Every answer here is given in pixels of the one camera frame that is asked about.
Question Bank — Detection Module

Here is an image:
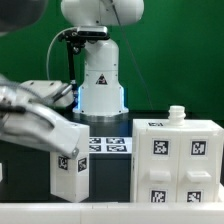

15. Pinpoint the white cabinet body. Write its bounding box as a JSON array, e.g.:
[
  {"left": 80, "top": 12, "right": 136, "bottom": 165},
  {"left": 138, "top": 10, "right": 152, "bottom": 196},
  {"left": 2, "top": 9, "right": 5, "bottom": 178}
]
[{"left": 130, "top": 106, "right": 224, "bottom": 203}]

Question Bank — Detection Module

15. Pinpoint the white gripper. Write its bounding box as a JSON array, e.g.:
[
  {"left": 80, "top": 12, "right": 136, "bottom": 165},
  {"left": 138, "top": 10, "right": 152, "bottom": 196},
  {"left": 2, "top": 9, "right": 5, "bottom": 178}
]
[{"left": 0, "top": 103, "right": 80, "bottom": 159}]

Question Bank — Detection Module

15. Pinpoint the black camera stand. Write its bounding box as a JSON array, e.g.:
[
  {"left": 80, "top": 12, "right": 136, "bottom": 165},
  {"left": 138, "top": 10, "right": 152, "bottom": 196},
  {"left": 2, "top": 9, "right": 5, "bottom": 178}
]
[{"left": 57, "top": 25, "right": 111, "bottom": 104}]

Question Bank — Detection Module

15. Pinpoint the grey camera cable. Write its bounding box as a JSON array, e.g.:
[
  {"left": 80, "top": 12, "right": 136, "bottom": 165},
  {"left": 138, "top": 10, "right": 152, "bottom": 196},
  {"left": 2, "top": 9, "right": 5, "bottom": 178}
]
[{"left": 45, "top": 27, "right": 78, "bottom": 97}]

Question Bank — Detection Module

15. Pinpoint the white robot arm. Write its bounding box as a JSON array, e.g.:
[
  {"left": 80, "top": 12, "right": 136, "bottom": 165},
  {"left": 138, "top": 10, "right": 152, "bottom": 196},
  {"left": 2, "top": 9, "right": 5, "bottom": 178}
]
[{"left": 0, "top": 0, "right": 144, "bottom": 159}]

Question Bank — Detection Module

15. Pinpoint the white workspace fence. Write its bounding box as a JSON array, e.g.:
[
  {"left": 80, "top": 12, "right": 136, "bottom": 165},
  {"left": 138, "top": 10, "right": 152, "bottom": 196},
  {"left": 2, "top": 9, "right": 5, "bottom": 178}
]
[{"left": 0, "top": 186, "right": 224, "bottom": 224}]

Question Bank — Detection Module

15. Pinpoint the small white cabinet door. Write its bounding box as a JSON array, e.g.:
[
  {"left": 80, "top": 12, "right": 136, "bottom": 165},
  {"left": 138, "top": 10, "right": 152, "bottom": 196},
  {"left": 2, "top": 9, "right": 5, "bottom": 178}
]
[{"left": 137, "top": 134, "right": 180, "bottom": 203}]

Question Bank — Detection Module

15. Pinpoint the white base tag plate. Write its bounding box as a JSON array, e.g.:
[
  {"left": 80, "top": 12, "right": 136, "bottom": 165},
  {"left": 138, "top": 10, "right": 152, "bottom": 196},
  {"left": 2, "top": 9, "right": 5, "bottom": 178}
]
[{"left": 89, "top": 137, "right": 132, "bottom": 154}]

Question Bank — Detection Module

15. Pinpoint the long white cabinet top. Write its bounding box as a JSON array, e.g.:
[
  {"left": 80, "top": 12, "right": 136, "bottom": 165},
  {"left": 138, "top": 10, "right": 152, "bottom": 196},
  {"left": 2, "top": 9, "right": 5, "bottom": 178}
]
[{"left": 50, "top": 124, "right": 90, "bottom": 203}]

